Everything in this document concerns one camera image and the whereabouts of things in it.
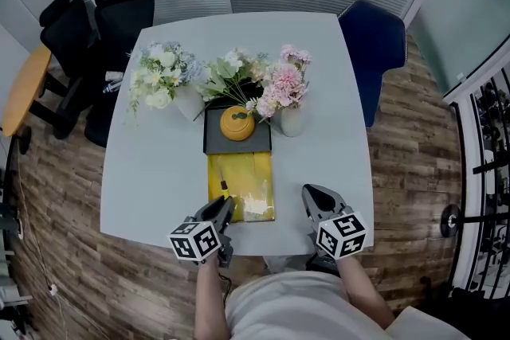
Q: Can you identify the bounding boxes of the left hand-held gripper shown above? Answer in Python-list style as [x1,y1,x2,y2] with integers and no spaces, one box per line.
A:
[167,195,236,270]

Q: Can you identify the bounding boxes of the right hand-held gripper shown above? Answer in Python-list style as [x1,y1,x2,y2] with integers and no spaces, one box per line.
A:
[301,182,367,274]

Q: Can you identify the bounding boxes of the yellow-handled screwdriver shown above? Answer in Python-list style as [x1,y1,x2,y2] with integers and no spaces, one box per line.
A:
[218,168,233,201]

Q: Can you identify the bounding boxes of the yellow tray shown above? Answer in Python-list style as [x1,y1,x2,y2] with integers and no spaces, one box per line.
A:
[206,150,277,224]

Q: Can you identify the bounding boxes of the person's left forearm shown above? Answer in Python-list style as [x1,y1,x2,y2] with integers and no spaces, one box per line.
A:
[194,260,233,340]

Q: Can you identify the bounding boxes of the person's right forearm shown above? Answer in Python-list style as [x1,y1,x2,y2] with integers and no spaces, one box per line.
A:
[338,256,396,331]

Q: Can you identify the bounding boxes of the dark grey tray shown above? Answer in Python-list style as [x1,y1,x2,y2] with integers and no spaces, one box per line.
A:
[202,97,274,155]

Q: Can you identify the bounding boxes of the person's grey trousers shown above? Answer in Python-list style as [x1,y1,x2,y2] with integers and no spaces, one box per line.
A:
[262,254,310,274]

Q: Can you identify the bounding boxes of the white textured vase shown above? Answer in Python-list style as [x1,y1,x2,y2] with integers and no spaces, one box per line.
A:
[274,105,310,139]

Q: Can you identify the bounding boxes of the person's white shirt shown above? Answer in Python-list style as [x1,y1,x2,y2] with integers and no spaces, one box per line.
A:
[225,270,399,340]

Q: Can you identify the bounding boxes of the white plain vase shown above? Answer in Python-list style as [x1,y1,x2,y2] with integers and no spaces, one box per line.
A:
[173,85,206,124]

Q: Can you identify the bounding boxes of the pink flower bouquet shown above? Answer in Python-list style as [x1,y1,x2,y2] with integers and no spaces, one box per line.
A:
[254,43,314,120]

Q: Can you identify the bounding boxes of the black round disc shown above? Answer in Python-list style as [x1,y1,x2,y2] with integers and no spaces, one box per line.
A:
[440,204,463,239]

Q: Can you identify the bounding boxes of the green leafy flower bouquet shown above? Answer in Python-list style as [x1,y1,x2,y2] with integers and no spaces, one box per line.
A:
[194,47,272,120]

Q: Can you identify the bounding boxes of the white flower bouquet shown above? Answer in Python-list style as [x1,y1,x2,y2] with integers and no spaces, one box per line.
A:
[127,41,204,116]

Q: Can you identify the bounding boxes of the beige flat panel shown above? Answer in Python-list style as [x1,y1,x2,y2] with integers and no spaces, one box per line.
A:
[382,306,471,340]

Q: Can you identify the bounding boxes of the black metal railing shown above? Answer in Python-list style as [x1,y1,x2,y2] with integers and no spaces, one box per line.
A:
[449,67,510,299]

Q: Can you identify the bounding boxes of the blue armchair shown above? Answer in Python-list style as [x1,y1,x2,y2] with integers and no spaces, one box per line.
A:
[337,0,408,128]

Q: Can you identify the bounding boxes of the black stand base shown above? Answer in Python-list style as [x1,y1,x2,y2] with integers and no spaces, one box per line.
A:
[11,126,33,156]

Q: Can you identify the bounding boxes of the black office chair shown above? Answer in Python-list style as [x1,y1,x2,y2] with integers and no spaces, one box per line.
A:
[38,0,100,140]
[83,0,156,148]

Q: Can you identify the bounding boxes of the round wooden table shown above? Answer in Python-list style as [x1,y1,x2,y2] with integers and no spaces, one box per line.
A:
[2,44,69,137]

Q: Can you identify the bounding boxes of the frosted glass door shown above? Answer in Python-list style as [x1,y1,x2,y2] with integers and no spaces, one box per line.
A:
[406,0,510,97]

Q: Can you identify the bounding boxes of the black cable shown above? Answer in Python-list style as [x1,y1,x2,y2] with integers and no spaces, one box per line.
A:
[217,270,234,303]

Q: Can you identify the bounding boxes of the white cable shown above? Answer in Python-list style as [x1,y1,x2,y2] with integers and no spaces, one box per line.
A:
[11,154,92,331]

